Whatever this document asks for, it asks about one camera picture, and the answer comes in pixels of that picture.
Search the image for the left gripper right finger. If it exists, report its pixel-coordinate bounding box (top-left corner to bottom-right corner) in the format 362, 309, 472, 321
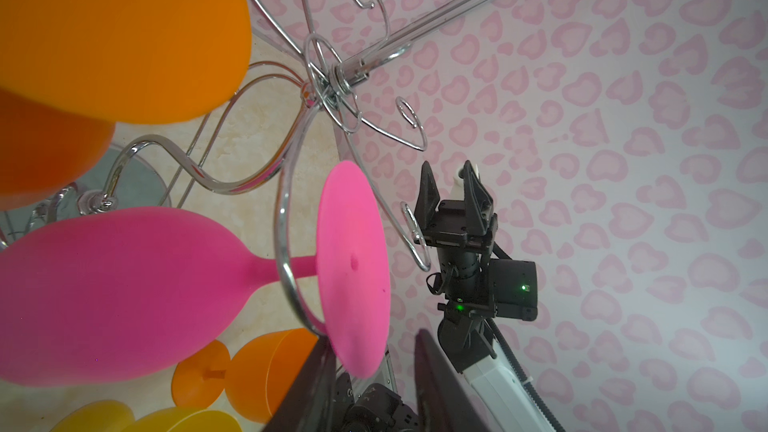
414, 329, 489, 432

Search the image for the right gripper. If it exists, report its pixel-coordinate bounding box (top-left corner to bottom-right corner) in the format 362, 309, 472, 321
414, 160, 498, 262

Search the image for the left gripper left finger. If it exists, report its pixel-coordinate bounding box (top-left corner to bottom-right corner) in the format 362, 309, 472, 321
262, 336, 336, 432

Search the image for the pink wine glass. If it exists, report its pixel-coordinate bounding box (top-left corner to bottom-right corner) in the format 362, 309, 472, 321
1, 161, 391, 387

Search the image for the yellow wine glass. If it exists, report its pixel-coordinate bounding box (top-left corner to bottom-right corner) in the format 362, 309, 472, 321
52, 400, 242, 432

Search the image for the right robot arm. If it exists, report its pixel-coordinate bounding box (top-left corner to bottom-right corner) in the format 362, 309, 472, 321
328, 163, 563, 431

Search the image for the chrome wine glass rack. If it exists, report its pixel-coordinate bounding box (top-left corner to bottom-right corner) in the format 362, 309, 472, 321
76, 0, 492, 336

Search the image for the orange wine glass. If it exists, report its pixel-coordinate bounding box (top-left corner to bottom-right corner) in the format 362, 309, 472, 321
1, 0, 251, 210
171, 328, 318, 424

